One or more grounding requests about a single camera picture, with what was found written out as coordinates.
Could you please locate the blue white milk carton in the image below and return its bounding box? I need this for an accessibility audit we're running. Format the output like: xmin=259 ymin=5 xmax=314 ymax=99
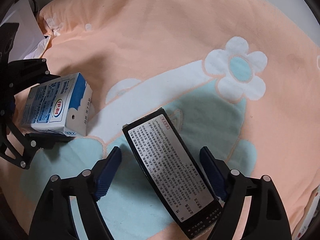
xmin=21 ymin=73 xmax=92 ymax=137

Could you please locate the black box with text label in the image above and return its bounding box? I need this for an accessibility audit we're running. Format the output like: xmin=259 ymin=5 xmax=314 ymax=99
xmin=123 ymin=108 xmax=222 ymax=239

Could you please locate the peach floral towel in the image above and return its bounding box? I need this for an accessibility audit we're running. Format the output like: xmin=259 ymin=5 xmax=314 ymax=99
xmin=1 ymin=0 xmax=319 ymax=239

